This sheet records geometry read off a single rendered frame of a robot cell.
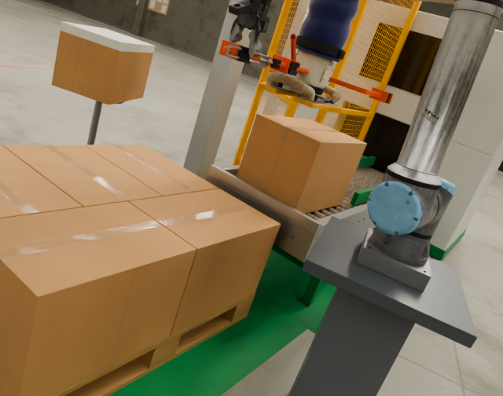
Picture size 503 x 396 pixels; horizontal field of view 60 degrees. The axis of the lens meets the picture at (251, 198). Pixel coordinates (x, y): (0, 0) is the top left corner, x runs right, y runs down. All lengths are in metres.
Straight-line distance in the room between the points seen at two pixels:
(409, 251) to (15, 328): 1.14
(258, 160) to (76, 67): 1.40
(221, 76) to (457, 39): 2.20
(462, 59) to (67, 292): 1.17
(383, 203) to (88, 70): 2.26
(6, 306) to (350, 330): 1.02
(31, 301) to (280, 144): 1.39
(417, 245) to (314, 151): 0.84
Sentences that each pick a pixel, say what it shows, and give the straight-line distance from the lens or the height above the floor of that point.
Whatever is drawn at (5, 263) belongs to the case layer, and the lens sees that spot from 1.34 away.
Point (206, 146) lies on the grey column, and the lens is 3.28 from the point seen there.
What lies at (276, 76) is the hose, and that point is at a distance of 1.98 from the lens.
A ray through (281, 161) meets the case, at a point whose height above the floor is 0.78.
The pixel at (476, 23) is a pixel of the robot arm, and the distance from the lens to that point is 1.24.
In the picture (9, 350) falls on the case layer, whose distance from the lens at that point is 1.43.
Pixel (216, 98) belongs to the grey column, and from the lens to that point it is 3.22.
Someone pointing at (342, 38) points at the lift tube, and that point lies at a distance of 2.06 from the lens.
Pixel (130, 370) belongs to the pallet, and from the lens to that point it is 1.83.
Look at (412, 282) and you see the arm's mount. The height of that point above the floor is 0.77.
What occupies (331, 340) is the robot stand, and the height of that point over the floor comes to 0.46.
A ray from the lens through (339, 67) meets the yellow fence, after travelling 3.38.
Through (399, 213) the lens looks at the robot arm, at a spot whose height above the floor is 0.99.
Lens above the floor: 1.27
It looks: 19 degrees down
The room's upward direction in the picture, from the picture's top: 19 degrees clockwise
